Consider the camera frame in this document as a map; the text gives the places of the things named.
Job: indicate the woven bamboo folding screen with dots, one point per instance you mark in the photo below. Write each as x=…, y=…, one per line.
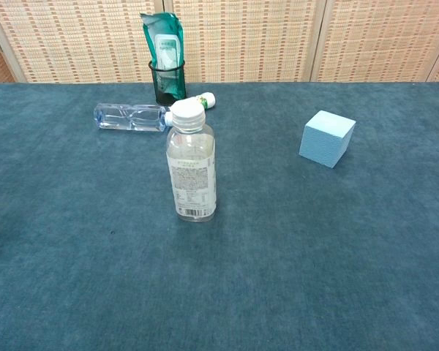
x=241, y=36

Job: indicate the transparent labelled plastic bottle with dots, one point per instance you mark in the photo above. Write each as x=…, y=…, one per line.
x=192, y=183

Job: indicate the green wet wipes pack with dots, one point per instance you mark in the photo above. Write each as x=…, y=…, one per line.
x=161, y=29

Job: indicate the white bottle cap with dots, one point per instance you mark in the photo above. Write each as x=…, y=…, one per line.
x=187, y=111

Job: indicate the black mesh pen holder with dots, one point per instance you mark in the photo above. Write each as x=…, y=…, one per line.
x=168, y=91

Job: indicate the light blue foam cube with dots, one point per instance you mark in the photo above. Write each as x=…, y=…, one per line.
x=325, y=142

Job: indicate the small white green-label bottle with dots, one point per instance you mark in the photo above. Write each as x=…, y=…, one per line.
x=209, y=99

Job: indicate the clear empty water bottle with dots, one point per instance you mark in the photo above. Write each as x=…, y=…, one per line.
x=124, y=117

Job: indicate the blue table cloth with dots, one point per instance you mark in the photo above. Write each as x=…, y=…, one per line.
x=278, y=256

